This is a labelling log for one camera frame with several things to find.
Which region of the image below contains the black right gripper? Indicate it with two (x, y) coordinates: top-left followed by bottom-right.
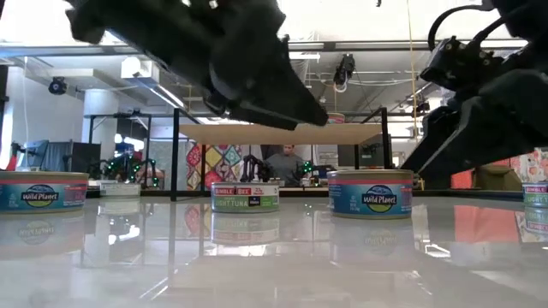
(401, 36), (548, 192)

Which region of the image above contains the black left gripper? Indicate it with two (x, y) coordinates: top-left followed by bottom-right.
(102, 0), (331, 132)

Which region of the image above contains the orange hanging cloth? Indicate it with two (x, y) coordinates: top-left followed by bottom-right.
(450, 157), (515, 190)

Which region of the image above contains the olive green jacket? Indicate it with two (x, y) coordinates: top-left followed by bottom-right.
(473, 164), (524, 192)

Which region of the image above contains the person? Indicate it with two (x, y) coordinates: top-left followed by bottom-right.
(264, 144), (306, 188)

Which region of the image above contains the floral patterned cloth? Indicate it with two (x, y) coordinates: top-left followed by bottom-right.
(509, 147), (548, 184)

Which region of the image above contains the black hanging ceiling device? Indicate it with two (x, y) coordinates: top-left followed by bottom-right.
(332, 52), (357, 94)

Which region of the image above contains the colourful patchwork quilt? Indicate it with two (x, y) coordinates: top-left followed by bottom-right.
(185, 144), (244, 192)

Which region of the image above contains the black computer monitor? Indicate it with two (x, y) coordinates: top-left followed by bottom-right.
(337, 134), (393, 170)

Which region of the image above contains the white ceiling unit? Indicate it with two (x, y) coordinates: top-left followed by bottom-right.
(120, 56), (161, 86)

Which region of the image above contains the red tool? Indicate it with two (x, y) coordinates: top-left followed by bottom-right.
(4, 142), (22, 172)

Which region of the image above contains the wooden shelf black metal frame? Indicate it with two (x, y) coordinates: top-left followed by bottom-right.
(170, 106), (393, 203)

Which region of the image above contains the yellow hanging rope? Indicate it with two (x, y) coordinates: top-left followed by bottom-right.
(405, 0), (426, 192)

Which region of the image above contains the black aluminium table frame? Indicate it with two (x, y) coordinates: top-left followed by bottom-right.
(85, 187), (526, 202)

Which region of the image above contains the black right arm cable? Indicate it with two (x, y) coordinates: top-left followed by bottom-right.
(426, 2), (497, 52)

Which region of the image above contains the black metal rack frame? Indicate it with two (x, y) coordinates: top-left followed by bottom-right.
(84, 110), (154, 172)

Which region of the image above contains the black round ceiling camera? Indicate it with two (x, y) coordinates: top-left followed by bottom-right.
(47, 76), (69, 96)

